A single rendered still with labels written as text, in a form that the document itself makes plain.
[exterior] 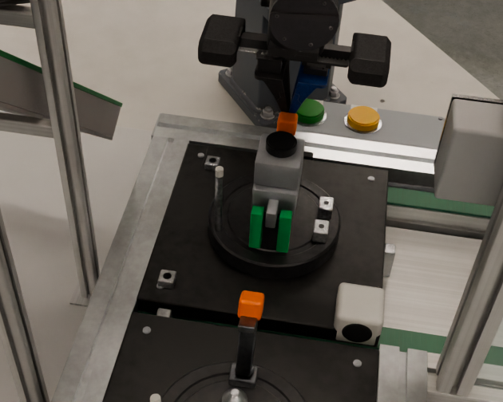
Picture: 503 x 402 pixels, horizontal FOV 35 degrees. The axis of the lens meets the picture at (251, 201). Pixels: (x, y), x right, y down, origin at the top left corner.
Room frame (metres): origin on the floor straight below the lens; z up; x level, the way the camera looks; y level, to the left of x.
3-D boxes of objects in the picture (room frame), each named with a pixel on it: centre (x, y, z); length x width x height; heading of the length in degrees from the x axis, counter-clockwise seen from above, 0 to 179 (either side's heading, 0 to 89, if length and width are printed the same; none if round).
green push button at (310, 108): (0.80, -0.07, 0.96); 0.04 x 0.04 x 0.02
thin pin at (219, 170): (0.56, 0.03, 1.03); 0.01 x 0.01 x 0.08
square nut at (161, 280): (0.51, 0.08, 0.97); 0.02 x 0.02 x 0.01; 83
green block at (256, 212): (0.55, -0.01, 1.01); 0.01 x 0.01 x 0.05; 83
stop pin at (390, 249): (0.57, -0.15, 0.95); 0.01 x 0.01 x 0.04; 83
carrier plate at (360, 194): (0.59, -0.03, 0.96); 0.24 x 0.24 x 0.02; 83
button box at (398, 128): (0.79, -0.13, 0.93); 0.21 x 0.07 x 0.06; 83
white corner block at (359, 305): (0.48, -0.11, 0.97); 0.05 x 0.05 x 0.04; 83
